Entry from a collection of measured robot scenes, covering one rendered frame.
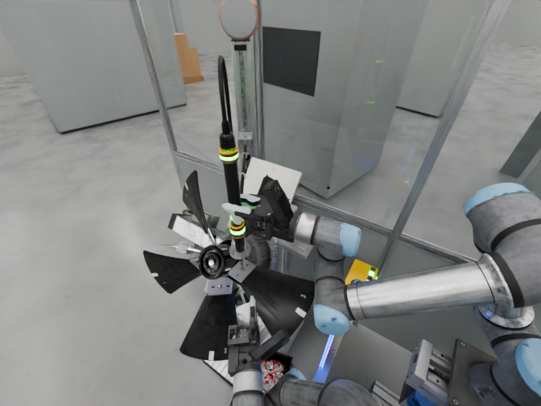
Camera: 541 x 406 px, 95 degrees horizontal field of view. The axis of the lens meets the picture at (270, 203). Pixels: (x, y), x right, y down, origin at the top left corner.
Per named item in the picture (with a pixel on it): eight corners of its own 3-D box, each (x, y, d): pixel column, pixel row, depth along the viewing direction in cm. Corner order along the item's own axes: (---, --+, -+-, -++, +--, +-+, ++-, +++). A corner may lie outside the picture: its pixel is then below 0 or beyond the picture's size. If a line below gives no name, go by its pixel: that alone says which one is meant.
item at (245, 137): (240, 144, 131) (238, 129, 125) (253, 144, 131) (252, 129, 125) (238, 154, 123) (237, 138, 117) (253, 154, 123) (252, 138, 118)
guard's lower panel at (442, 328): (196, 230, 262) (175, 153, 205) (497, 394, 153) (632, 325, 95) (194, 232, 260) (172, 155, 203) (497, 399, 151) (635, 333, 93)
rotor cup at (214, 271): (216, 238, 101) (195, 239, 89) (248, 242, 95) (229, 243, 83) (214, 274, 100) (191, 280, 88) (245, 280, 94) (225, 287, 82)
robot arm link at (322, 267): (311, 295, 66) (316, 270, 59) (311, 261, 75) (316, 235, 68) (341, 299, 65) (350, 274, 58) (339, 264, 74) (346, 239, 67)
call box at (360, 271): (350, 272, 113) (355, 258, 106) (373, 283, 109) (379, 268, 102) (337, 300, 103) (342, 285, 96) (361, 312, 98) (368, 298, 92)
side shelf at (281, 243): (273, 212, 167) (273, 209, 165) (322, 233, 151) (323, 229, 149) (251, 234, 151) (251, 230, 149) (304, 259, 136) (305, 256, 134)
